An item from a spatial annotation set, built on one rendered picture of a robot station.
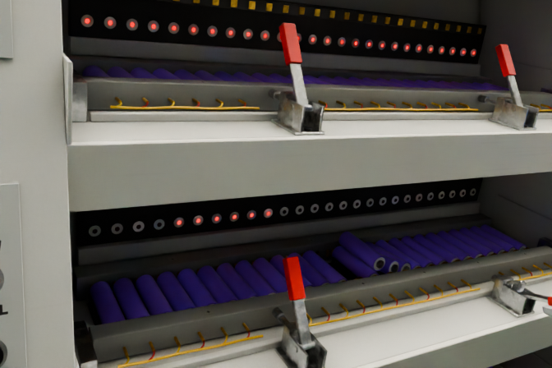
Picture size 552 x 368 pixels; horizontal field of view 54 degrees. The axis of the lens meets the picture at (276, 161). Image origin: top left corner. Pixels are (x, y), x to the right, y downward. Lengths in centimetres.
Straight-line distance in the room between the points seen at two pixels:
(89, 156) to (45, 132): 3
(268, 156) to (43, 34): 17
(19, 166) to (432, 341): 38
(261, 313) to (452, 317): 20
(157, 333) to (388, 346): 21
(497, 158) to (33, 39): 42
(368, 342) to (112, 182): 28
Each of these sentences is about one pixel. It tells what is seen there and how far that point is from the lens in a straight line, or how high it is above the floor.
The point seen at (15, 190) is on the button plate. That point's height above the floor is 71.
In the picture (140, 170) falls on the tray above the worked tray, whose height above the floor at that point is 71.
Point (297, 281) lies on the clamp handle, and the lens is 46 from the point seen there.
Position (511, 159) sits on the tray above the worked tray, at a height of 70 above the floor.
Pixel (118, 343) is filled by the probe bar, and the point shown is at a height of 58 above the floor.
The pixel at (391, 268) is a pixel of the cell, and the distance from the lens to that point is 60.
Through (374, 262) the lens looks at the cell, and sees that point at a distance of 59.
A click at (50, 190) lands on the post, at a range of 35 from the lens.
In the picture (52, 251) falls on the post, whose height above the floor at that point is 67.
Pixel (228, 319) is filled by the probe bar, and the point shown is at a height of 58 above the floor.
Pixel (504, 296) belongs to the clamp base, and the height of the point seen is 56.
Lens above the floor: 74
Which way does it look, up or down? 3 degrees down
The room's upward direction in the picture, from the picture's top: 1 degrees counter-clockwise
